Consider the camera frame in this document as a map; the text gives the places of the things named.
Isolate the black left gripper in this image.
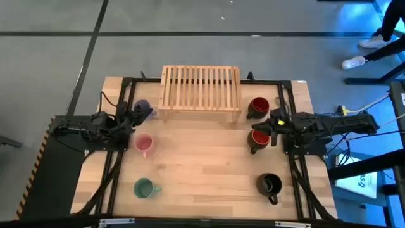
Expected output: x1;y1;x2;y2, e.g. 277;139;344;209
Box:
116;104;155;134

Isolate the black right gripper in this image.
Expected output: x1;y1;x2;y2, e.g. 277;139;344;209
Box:
251;108;294;148

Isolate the black mug orange inside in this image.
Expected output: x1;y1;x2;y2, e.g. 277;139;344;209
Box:
247;129;271;155

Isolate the black mug red inside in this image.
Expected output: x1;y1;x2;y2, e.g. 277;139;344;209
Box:
246;96;271;120

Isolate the pink mug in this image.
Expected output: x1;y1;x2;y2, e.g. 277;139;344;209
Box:
134;132;156;159

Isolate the purple mug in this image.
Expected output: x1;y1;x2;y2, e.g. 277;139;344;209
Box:
133;99;158;121

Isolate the wooden slatted rack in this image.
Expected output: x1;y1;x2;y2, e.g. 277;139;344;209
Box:
157;65;243;125

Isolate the green mug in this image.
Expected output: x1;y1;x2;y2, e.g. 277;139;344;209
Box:
133;177;163;200

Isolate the white printed sign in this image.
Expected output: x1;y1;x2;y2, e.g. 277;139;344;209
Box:
334;154;379;200

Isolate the black slanted beam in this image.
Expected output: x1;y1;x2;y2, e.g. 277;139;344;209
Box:
327;148;405;181

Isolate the person's white shoe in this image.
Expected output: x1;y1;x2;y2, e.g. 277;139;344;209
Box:
358;34;392;49
342;55;368;70

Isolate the black mat hazard stripe edge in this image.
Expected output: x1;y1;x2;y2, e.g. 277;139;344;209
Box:
15;115;96;221

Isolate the black desk foot bar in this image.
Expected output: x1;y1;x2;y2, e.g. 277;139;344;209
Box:
344;61;405;86

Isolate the grey furniture foot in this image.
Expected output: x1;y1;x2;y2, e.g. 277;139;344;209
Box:
0;134;23;149

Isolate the black metal table frame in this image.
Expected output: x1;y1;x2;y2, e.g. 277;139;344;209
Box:
94;77;320;222

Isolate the silver metal bracket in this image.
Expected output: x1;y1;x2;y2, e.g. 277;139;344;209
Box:
274;220;313;228
98;217;136;228

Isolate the black upright post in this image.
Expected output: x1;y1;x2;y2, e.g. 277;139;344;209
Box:
388;80;405;222

